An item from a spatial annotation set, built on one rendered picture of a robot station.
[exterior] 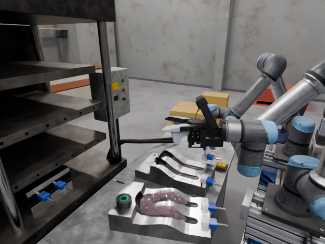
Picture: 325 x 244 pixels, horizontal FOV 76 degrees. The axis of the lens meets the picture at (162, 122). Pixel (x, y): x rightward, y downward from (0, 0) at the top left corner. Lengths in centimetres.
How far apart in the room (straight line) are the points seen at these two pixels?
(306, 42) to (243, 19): 187
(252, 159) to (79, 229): 93
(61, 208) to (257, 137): 115
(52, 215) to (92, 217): 23
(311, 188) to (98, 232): 96
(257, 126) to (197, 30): 728
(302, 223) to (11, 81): 139
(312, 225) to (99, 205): 104
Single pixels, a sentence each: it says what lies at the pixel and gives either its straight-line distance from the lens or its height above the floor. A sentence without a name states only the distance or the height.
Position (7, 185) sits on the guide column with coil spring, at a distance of 123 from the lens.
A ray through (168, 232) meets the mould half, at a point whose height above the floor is 85.
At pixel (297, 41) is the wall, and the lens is 726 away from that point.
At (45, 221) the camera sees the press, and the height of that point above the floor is 78.
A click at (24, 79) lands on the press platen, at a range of 124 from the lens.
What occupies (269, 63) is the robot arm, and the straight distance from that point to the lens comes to 129.
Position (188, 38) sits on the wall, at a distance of 800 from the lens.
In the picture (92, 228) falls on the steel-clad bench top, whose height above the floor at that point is 80.
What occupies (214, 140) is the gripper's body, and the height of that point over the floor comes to 141.
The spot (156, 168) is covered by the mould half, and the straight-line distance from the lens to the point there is 138.
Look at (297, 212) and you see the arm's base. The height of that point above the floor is 106.
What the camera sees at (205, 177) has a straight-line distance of 134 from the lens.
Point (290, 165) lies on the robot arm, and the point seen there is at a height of 124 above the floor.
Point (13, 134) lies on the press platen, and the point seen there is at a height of 128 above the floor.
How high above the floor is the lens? 171
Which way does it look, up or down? 22 degrees down
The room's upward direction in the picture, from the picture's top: straight up
